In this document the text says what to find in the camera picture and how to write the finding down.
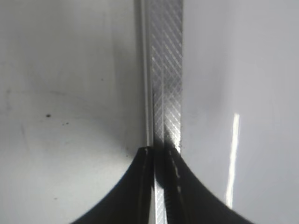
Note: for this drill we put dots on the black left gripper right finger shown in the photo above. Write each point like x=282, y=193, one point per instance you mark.
x=187, y=200

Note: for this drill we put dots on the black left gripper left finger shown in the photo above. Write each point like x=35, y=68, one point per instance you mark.
x=129, y=200

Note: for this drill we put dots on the white board with grey frame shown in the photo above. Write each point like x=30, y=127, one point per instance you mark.
x=85, y=83

